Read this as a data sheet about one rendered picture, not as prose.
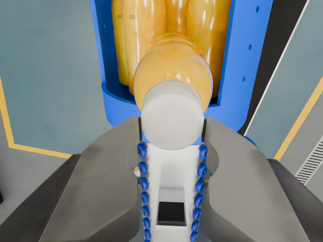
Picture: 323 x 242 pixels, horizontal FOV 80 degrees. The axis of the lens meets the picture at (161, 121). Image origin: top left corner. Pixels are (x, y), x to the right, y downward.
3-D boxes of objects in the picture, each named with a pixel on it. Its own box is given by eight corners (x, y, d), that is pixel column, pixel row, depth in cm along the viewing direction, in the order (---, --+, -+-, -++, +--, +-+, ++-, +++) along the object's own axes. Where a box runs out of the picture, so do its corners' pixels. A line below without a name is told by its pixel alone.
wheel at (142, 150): (142, 160, 62) (147, 158, 63) (142, 149, 60) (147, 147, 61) (135, 153, 66) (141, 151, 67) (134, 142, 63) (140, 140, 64)
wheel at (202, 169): (195, 177, 66) (201, 180, 65) (196, 167, 64) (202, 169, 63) (202, 170, 69) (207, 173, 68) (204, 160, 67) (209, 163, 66)
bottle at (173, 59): (141, 51, 30) (100, 96, 13) (180, 21, 27) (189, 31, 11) (167, 88, 32) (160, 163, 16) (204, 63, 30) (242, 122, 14)
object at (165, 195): (158, 192, 77) (155, 230, 63) (158, 185, 75) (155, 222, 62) (184, 193, 77) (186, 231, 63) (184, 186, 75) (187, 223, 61)
